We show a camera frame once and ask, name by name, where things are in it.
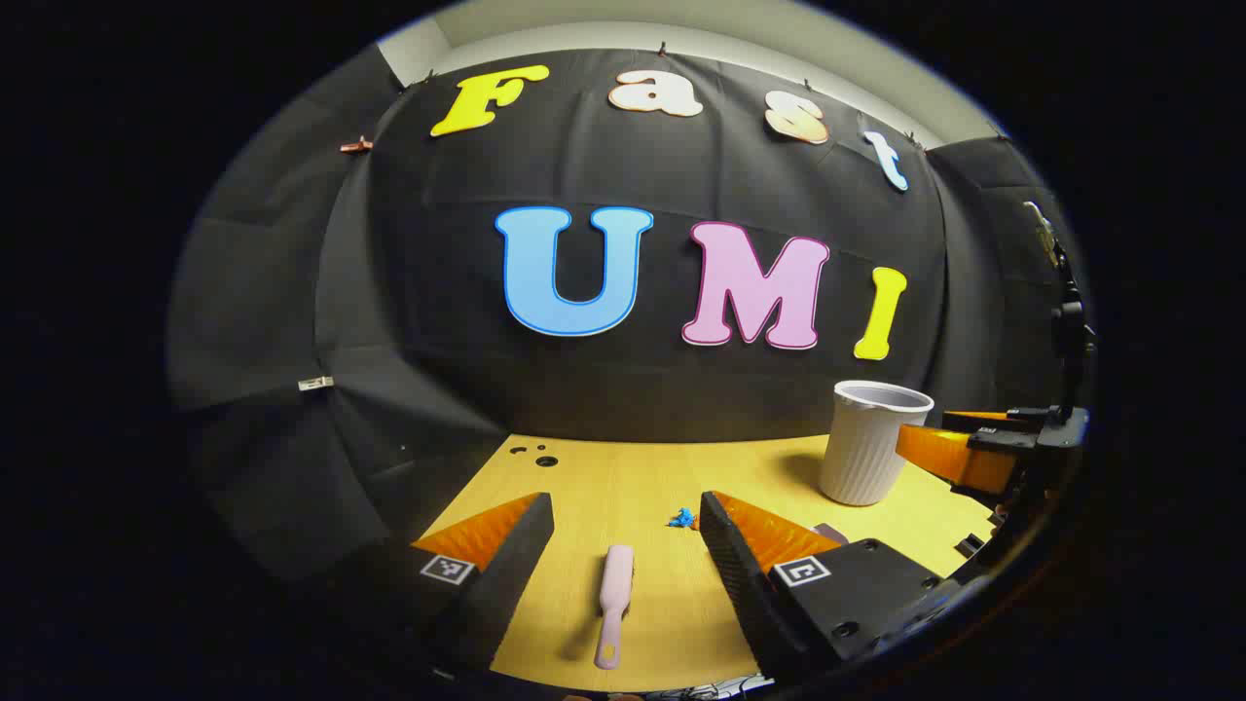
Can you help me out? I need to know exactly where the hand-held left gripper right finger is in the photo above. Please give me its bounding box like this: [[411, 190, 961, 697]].
[[699, 490, 965, 684]]

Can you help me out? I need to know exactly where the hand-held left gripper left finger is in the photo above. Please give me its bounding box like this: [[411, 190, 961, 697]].
[[380, 492, 556, 675]]

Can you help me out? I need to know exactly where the white ribbed garbage bin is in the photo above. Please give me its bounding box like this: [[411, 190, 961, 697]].
[[818, 380, 935, 507]]

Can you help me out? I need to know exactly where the small pink broom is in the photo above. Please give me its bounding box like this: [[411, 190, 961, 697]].
[[594, 543, 637, 672]]

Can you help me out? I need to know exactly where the yellow wooden desktop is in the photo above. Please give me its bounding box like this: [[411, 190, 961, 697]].
[[409, 433, 1006, 694]]

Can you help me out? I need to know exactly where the black backdrop cloth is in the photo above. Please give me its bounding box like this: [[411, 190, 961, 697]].
[[165, 44, 1083, 585]]

